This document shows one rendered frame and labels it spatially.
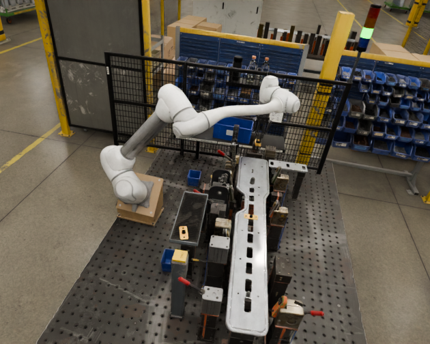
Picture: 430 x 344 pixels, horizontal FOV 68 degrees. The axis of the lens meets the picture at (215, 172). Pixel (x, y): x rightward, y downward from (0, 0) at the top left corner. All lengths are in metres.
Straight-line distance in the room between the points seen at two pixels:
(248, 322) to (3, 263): 2.29
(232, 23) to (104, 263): 7.11
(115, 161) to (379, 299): 2.42
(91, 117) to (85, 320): 3.05
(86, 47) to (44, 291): 2.59
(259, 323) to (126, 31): 3.16
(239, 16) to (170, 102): 6.74
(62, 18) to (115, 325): 3.28
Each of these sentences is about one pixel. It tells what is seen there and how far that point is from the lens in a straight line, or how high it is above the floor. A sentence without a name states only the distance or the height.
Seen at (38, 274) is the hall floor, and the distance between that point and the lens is 3.09.
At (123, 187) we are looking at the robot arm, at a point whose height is 1.08.
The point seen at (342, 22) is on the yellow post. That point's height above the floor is 1.94.
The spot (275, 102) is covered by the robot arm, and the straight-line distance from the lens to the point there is 1.87.
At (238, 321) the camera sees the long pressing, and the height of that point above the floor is 1.00.
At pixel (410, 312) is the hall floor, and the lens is 3.29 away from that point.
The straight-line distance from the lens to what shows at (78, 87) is 4.39.
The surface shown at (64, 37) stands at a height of 1.28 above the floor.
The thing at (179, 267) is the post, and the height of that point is 1.12.
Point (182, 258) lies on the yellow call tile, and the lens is 1.50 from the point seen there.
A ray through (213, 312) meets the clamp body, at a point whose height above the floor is 0.97.
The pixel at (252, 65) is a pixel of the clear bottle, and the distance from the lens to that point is 2.63.
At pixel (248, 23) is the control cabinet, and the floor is 0.79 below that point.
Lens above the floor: 2.32
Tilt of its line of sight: 36 degrees down
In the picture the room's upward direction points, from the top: 6 degrees clockwise
